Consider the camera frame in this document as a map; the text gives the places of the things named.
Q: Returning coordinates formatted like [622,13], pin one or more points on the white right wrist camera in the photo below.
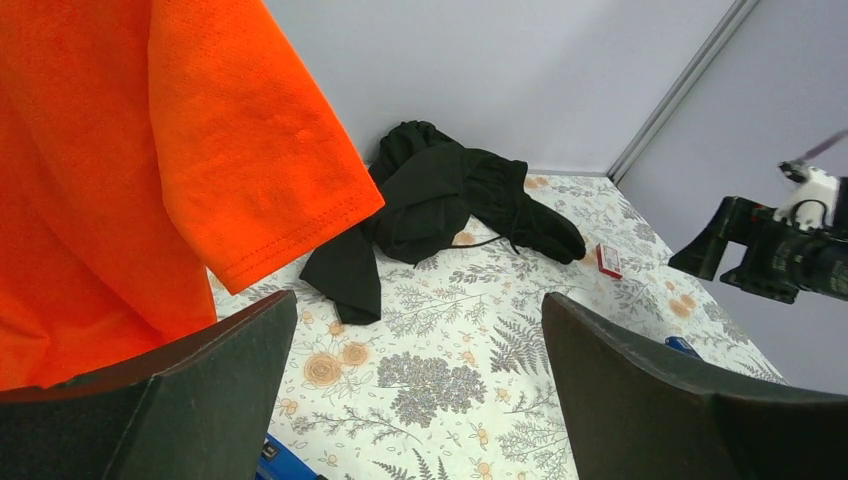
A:
[812,203]

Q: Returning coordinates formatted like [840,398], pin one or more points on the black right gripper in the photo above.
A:
[780,259]

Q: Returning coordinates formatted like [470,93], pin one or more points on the floral tablecloth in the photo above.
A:
[454,381]

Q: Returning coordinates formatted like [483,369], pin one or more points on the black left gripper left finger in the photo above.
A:
[196,408]

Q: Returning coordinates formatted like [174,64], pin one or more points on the blue stapler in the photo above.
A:
[681,345]
[276,462]

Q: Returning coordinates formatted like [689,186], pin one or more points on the orange t-shirt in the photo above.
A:
[147,147]

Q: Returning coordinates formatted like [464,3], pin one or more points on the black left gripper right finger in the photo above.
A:
[637,409]

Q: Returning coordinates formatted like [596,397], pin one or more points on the black crumpled garment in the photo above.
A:
[432,185]

